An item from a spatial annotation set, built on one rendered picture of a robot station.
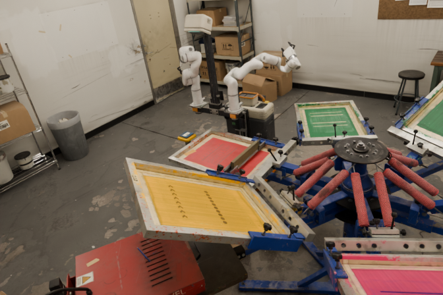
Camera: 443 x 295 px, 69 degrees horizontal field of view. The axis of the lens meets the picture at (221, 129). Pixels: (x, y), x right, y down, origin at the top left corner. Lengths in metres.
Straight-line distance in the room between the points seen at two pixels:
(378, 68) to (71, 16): 4.92
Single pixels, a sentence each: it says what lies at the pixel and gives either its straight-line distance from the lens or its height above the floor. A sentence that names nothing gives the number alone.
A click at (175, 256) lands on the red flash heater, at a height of 1.10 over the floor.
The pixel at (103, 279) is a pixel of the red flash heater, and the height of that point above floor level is 1.10.
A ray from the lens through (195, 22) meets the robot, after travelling 2.83.
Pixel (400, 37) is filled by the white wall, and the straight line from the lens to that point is 5.78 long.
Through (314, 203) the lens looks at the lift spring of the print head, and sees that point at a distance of 1.95.
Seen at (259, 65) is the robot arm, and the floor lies 1.53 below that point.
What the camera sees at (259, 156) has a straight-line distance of 2.66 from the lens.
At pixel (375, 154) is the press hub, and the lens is 2.06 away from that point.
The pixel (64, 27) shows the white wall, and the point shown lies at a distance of 5.58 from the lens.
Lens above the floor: 2.40
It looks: 27 degrees down
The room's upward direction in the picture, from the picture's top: 8 degrees counter-clockwise
